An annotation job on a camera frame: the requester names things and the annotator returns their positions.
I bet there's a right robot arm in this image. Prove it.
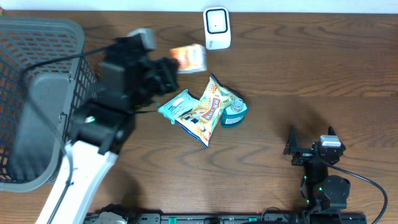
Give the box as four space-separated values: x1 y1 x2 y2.
284 127 351 223

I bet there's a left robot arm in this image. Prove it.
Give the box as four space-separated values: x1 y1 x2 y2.
37 29 178 223

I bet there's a grey plastic shopping basket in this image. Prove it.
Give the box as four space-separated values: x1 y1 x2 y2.
1 16 96 192

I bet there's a black right camera cable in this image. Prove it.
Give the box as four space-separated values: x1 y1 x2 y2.
317 152 389 224

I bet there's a white barcode scanner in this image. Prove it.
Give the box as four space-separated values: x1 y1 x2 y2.
203 7 231 50

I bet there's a black left camera cable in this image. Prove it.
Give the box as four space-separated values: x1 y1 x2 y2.
19 45 116 224

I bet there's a light teal snack packet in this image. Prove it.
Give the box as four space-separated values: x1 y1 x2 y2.
157 89 200 124

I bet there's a teal mouthwash bottle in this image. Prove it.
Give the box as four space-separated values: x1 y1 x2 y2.
221 98 248 128

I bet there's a black camera cable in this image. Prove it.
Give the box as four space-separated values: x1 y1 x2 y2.
19 45 116 224
317 152 389 224

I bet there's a black mounting rail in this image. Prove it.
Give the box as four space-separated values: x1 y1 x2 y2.
83 212 367 224

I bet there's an orange tissue box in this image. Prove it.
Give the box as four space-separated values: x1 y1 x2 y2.
169 44 207 73

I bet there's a yellow snack bag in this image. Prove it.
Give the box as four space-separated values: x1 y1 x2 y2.
175 75 242 148

